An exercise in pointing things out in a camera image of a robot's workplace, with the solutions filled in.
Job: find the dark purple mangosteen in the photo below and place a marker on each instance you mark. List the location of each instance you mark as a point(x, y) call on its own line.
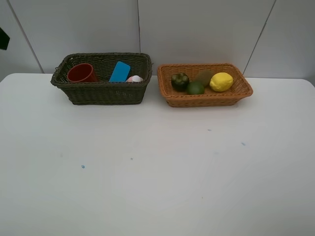
point(179, 81)

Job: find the pink soap bottle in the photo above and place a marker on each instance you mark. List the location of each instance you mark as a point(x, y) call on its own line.
point(134, 79)

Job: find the brown kiwi fruit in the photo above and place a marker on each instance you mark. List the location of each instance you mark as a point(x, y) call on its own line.
point(204, 77)

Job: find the orange wicker basket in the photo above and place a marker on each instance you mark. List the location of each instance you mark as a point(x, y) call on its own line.
point(239, 90)

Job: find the green lime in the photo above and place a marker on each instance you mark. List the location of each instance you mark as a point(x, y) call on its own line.
point(195, 88)

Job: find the red plastic cup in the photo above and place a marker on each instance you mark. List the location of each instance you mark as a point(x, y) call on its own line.
point(82, 73)

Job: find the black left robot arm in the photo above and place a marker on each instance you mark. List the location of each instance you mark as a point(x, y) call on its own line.
point(4, 40)

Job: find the blue board eraser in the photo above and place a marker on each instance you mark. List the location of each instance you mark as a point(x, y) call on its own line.
point(120, 72)

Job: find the yellow lemon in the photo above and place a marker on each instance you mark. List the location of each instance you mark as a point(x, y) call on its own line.
point(221, 82)

